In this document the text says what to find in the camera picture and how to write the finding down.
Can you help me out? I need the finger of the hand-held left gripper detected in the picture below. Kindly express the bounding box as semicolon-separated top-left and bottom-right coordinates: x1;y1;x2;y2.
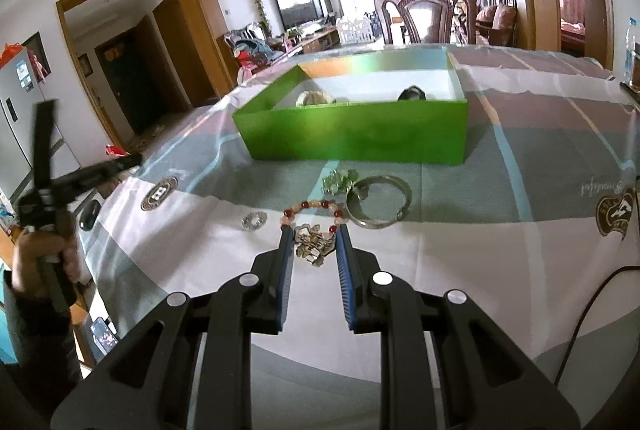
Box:
50;152;144;202
32;99;58;192

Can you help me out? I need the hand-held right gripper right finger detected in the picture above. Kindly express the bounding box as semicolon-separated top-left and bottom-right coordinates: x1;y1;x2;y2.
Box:
335;226;581;430

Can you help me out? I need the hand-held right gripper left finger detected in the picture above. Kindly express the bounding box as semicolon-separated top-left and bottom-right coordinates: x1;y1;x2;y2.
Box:
50;227;296;430

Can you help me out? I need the metal charm pendant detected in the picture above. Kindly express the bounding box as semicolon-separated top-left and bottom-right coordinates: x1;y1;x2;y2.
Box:
295;224;337;268

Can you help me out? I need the red peach bead bracelet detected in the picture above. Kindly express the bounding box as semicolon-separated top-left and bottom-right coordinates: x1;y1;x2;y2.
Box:
279;197;348;241

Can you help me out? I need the green cardboard box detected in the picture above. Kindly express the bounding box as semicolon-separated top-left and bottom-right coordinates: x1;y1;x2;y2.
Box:
232;47;469;167

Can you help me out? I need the white shell dish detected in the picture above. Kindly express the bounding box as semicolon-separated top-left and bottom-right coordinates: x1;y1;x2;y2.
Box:
295;91;335;109

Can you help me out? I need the person's left forearm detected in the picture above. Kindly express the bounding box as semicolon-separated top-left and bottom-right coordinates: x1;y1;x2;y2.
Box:
4;270;83;383

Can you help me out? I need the person's left hand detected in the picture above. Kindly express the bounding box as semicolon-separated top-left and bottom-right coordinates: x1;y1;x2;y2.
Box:
11;230;83;298

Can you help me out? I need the grey refrigerator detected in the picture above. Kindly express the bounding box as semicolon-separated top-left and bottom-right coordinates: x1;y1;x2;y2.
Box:
0;44;66;211

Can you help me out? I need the black oval object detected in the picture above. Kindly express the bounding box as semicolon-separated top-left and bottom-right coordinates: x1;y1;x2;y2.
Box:
79;199;102;231

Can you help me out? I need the silver bangle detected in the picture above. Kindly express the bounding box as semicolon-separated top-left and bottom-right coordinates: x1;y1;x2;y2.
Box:
346;175;412;229

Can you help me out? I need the green leaf ornament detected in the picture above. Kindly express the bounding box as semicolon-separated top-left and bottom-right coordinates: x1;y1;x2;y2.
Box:
322;169;362;201

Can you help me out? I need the checked tablecloth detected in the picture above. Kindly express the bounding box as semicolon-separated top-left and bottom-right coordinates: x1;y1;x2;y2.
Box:
75;42;640;430

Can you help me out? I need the smartphone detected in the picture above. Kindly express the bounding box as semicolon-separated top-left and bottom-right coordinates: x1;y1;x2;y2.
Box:
90;316;120;353

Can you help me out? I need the wooden armchair with clothes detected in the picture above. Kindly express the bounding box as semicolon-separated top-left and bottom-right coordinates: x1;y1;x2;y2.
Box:
222;25;287;83

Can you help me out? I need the wooden television cabinet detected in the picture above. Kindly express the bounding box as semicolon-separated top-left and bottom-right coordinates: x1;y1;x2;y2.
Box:
287;26;342;56

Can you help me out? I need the white play fence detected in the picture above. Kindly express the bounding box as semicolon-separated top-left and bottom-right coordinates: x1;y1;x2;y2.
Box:
336;16;381;44

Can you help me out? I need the flat screen television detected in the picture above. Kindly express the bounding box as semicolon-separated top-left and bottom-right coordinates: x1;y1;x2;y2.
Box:
272;0;324;31

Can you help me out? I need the wooden dining chair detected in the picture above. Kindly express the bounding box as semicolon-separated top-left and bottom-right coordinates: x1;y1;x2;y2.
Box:
375;0;478;46

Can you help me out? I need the wooden sofa with cushions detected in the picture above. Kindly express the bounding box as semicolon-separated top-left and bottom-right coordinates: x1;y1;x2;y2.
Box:
475;0;519;47

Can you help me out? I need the clear water bottle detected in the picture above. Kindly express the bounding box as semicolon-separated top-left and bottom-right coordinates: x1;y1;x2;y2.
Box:
625;17;640;86

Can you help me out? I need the black cable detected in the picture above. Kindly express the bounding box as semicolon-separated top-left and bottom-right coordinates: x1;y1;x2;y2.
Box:
552;264;640;386

